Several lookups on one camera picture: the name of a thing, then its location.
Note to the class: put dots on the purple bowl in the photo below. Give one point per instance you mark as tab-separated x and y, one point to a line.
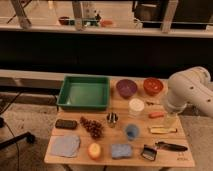
126	88

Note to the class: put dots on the yellow red apple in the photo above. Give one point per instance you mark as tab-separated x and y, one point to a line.
94	151

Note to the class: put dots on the dark brown eraser block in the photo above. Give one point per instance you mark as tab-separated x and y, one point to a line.
66	124

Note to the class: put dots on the bunch of dark grapes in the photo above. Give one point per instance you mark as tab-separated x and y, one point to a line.
94	128

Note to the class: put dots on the blue sponge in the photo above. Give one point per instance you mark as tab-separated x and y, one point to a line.
119	151

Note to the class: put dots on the orange sausage toy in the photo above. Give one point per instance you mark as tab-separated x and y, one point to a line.
155	115

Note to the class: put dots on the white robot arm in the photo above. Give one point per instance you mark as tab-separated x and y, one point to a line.
187	86

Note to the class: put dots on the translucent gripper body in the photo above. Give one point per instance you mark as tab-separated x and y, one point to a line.
170	116

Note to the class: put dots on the small metal cup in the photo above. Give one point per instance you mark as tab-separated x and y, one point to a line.
112	118

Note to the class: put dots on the yellow banana toy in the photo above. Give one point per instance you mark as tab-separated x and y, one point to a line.
162	130

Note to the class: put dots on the blue folded cloth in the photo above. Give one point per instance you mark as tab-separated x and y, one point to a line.
65	146

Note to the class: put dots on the clear cup white lid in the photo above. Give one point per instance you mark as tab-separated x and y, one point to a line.
136	106

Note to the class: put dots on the black office chair base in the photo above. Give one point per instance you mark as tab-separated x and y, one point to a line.
30	138

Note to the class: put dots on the black handled brush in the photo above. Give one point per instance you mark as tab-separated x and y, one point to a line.
150	152

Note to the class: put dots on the blue plastic cup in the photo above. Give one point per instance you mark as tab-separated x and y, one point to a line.
131	131

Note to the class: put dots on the red bowl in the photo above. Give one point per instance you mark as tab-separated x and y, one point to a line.
152	86

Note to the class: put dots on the green plastic tray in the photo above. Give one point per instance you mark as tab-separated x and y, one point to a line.
84	93

